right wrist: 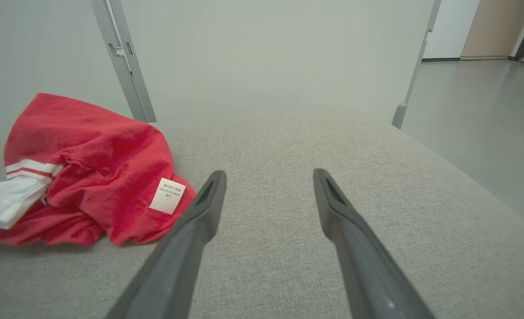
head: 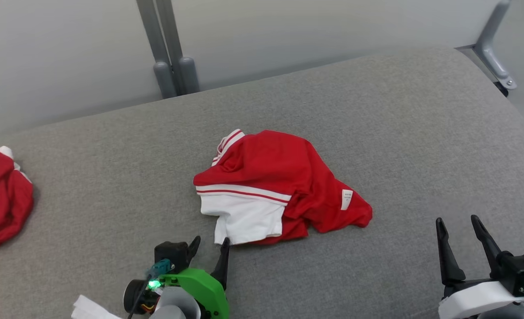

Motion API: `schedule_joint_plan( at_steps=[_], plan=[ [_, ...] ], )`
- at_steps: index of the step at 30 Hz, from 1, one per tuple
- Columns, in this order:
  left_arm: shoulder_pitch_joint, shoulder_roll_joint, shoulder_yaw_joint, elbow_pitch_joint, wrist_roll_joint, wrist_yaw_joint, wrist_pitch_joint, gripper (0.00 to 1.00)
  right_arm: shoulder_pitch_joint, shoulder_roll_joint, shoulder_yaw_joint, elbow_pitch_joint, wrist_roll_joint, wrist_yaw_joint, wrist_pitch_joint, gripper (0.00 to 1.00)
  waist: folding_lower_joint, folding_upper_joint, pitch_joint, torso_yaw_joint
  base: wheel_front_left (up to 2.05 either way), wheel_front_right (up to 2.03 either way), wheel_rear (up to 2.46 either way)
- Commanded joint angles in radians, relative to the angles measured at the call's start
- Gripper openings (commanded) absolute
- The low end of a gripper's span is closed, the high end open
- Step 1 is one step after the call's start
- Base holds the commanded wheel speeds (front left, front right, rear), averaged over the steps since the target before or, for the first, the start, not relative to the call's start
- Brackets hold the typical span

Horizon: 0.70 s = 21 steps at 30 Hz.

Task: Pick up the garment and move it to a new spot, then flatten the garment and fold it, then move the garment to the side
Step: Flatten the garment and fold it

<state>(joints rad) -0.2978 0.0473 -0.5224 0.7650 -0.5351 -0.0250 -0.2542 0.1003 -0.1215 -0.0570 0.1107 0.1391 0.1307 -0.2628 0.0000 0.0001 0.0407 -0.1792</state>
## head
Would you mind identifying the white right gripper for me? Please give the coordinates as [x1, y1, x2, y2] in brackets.
[436, 215, 524, 319]

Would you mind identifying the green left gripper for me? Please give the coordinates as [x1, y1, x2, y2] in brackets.
[159, 236, 230, 319]

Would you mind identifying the red and white striped shirt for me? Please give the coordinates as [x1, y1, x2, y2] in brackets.
[193, 128, 373, 245]

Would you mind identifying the crumpled red garment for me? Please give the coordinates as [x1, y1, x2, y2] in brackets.
[0, 146, 35, 257]

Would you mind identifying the grey fabric sofa cushion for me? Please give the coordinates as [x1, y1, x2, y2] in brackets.
[0, 44, 524, 319]

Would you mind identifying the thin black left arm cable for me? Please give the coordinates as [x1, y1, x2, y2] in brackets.
[127, 277, 154, 319]

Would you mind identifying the grey angled metal bracket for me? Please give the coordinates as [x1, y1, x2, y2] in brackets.
[457, 0, 518, 97]

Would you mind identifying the grey metal frame post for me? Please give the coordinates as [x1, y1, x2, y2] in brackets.
[155, 0, 199, 95]
[136, 0, 177, 99]

